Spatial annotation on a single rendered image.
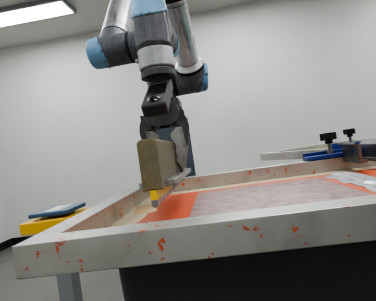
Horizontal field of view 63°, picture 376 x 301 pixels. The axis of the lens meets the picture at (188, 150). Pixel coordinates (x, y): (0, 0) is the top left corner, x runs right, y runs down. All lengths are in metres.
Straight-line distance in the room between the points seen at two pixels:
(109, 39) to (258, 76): 3.87
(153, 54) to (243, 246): 0.42
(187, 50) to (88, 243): 0.95
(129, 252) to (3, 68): 5.32
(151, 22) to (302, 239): 0.49
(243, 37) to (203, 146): 1.65
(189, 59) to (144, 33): 0.59
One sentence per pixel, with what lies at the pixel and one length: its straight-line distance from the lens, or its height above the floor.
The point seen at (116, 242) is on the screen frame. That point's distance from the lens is 0.35.
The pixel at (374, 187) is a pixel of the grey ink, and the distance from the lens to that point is 0.62.
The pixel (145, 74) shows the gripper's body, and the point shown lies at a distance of 0.64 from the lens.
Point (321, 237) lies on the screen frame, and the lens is 0.35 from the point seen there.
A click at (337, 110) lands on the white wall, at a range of 4.74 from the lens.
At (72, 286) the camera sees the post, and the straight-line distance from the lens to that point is 0.86.
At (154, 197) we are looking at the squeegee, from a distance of 0.45.
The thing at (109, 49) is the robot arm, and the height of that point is 1.33.
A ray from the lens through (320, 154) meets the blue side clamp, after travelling 0.94.
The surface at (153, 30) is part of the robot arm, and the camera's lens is 0.65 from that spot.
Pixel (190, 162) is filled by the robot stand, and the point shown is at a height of 1.02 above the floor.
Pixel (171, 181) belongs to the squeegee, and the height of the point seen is 1.02.
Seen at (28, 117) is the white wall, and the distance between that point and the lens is 5.26.
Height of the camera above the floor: 1.07
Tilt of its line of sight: level
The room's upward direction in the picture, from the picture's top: 8 degrees counter-clockwise
